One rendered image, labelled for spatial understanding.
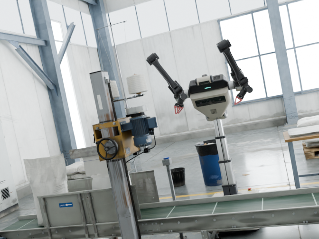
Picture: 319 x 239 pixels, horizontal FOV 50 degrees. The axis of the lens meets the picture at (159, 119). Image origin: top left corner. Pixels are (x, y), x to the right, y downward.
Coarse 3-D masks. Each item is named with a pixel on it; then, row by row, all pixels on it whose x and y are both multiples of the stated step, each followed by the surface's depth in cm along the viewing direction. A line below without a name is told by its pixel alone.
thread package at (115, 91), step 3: (111, 81) 301; (114, 81) 304; (111, 84) 301; (114, 84) 303; (111, 87) 300; (114, 87) 302; (117, 87) 307; (114, 90) 302; (117, 90) 305; (114, 93) 301; (117, 93) 304; (114, 96) 301; (117, 96) 303
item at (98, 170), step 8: (88, 160) 341; (96, 160) 339; (104, 160) 336; (88, 168) 342; (96, 168) 339; (104, 168) 336; (128, 168) 329; (96, 176) 338; (104, 176) 331; (96, 184) 334; (104, 184) 331
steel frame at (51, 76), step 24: (96, 0) 1153; (48, 24) 851; (72, 24) 988; (96, 24) 1162; (48, 48) 859; (48, 72) 867; (288, 72) 980; (120, 96) 1164; (288, 96) 987; (288, 120) 994; (72, 144) 862
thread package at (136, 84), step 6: (126, 78) 296; (132, 78) 291; (138, 78) 291; (144, 78) 296; (132, 84) 291; (138, 84) 291; (144, 84) 294; (132, 90) 292; (138, 90) 291; (144, 90) 293
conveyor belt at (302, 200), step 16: (160, 208) 341; (176, 208) 331; (192, 208) 322; (208, 208) 313; (224, 208) 305; (240, 208) 298; (256, 208) 290; (272, 208) 283; (16, 224) 384; (32, 224) 371
